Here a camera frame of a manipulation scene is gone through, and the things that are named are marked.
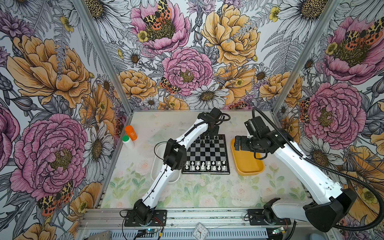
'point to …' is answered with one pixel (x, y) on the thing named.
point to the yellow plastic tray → (246, 164)
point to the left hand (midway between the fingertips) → (211, 136)
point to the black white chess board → (207, 155)
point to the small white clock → (200, 232)
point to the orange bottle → (131, 132)
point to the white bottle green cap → (127, 142)
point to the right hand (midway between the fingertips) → (244, 150)
